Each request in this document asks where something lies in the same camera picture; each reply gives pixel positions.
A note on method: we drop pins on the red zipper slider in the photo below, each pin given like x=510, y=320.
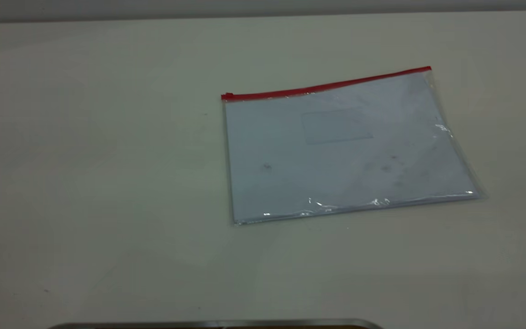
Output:
x=227, y=96

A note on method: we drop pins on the silver metal frame edge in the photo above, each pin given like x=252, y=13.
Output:
x=217, y=325

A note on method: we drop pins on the clear plastic zip bag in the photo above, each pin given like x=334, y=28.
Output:
x=336, y=151

